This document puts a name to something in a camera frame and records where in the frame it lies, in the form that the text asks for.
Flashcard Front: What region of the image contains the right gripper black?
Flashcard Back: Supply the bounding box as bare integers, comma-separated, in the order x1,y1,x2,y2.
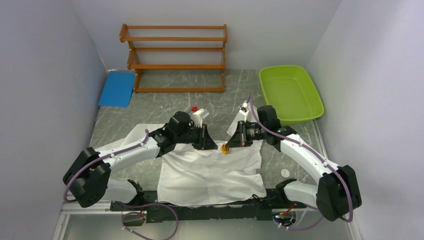
226,120,268,148

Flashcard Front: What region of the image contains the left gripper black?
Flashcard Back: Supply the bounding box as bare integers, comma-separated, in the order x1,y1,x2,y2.
175,123,218,151

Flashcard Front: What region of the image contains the yellow brooch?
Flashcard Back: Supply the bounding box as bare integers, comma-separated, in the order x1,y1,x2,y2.
220,143,231,155

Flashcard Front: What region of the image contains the white shirt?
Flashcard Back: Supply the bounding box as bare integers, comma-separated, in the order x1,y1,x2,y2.
99,123,267,207

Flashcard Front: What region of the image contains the white round brooch backing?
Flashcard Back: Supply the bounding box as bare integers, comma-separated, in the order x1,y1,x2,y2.
280,168,291,179

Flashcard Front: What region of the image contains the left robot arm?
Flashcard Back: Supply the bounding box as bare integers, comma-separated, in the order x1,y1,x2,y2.
62,111,218,210

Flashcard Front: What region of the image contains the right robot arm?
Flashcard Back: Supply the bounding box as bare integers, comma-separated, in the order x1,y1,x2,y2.
225,103,362,222

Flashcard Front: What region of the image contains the green plastic basin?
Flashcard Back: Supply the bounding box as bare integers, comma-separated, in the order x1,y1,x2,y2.
258,65,325,125

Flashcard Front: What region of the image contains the wooden shoe rack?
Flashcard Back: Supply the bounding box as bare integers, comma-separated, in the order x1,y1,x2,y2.
119,24,228,93

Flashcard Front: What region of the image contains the blue board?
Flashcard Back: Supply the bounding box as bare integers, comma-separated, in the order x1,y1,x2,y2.
98,71,136,108

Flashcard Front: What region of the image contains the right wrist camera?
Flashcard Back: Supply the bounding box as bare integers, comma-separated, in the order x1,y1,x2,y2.
238,102,250,122

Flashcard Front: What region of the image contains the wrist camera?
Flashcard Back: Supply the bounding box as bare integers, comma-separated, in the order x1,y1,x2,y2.
238,102,250,122
190,106,210,127

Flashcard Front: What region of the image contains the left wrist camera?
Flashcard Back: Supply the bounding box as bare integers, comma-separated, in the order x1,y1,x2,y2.
190,106,210,127

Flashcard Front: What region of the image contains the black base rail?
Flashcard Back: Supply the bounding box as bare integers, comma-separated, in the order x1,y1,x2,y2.
110,188,306,223

